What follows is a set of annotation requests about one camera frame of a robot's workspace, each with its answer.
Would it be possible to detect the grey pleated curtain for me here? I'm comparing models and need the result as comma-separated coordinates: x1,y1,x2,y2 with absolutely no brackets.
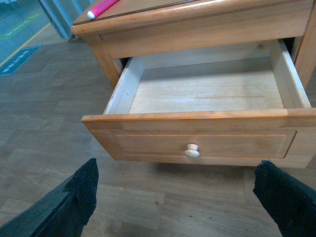
38,0,94,40

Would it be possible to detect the wooden drawer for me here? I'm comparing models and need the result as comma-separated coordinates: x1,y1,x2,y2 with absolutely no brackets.
82,39,316,168

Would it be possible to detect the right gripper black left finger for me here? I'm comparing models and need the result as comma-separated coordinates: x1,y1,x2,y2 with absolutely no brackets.
0,158,99,237

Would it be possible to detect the green floor sign sticker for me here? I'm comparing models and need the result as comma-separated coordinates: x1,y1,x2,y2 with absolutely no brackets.
0,45,41,77

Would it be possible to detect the pink marker with white cap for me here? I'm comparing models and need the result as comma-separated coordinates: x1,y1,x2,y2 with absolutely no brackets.
87,0,119,20

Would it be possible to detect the wooden nightstand cabinet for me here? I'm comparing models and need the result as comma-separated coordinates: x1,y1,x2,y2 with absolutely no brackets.
72,0,316,87

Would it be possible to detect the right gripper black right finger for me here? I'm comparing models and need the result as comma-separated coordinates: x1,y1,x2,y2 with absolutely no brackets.
253,160,316,237

